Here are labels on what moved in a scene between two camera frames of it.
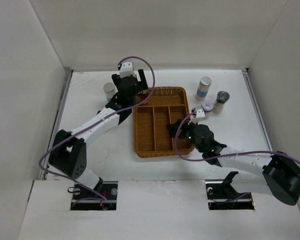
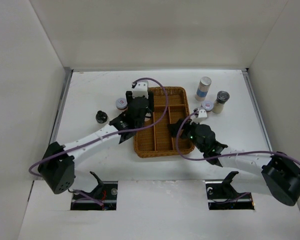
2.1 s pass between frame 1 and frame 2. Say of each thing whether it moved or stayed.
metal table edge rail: stayed
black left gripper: moved
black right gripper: stayed
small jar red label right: stayed
